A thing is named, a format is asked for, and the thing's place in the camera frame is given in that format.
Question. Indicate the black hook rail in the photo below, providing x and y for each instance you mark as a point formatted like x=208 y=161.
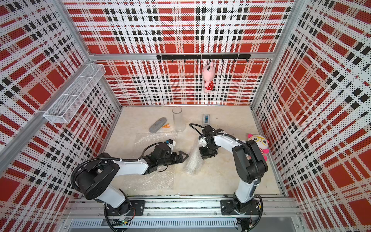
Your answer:
x=204 y=57

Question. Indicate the grey oval case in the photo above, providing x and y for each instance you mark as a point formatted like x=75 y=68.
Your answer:
x=157 y=125

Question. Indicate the white wire mesh basket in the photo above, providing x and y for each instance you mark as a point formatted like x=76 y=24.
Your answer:
x=68 y=103

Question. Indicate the pink white owl plush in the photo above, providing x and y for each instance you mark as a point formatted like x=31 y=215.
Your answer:
x=262 y=143

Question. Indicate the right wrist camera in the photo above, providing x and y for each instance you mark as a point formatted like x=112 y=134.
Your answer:
x=203 y=141

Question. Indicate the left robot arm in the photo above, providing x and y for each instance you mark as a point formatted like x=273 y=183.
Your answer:
x=93 y=177

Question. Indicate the clear glass vase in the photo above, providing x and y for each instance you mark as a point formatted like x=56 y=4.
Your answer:
x=179 y=123

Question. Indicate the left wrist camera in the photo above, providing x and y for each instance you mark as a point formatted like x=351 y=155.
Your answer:
x=171 y=143

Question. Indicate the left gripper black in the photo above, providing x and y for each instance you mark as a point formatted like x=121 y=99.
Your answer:
x=175 y=160

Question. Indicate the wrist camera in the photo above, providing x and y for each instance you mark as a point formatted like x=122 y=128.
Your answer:
x=203 y=141
x=171 y=143

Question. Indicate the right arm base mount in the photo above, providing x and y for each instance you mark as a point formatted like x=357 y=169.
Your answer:
x=234 y=207

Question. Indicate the hanging pink plush toy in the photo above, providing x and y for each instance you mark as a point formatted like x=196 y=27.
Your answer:
x=208 y=74

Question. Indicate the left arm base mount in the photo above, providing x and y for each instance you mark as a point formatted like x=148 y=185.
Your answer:
x=128 y=208

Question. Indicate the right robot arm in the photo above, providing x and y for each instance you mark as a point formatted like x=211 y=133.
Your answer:
x=249 y=162

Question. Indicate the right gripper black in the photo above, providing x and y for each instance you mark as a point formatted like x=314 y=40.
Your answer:
x=205 y=155

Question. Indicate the bubble wrap sheet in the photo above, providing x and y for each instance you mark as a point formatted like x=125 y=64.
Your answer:
x=194 y=162
x=159 y=180

